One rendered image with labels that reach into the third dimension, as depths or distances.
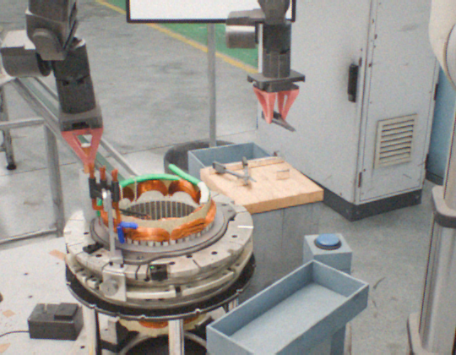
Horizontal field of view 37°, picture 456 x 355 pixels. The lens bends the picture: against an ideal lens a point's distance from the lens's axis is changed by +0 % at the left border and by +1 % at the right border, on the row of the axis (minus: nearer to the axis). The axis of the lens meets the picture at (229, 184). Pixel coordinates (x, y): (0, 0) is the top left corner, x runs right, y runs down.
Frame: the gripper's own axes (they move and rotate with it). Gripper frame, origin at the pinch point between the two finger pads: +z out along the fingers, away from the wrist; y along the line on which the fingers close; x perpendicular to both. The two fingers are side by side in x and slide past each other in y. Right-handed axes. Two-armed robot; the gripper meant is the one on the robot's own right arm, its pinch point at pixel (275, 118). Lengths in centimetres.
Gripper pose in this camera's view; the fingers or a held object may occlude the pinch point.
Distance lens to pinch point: 139.0
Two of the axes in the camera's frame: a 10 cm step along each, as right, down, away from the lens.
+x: 4.1, 3.6, -8.4
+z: 0.1, 9.2, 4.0
